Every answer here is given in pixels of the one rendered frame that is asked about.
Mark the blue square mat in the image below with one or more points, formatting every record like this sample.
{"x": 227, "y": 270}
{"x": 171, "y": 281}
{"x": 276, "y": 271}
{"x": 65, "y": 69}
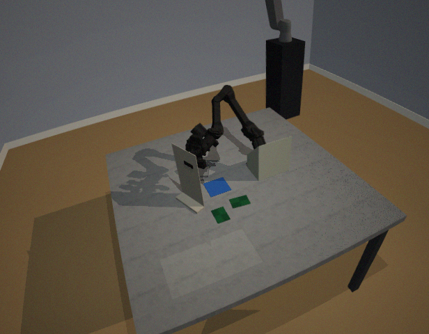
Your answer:
{"x": 217, "y": 187}

